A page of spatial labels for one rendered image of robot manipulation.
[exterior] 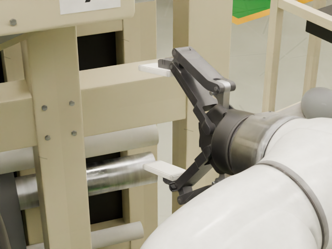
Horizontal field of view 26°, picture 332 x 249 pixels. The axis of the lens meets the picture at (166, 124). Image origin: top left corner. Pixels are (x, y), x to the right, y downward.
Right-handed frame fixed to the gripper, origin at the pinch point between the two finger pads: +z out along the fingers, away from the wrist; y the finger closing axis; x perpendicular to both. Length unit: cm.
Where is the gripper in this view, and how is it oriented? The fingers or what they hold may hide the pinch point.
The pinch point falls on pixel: (153, 117)
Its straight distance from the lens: 96.2
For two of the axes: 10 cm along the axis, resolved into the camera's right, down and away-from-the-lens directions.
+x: -8.2, 1.7, -5.5
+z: -5.8, -1.8, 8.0
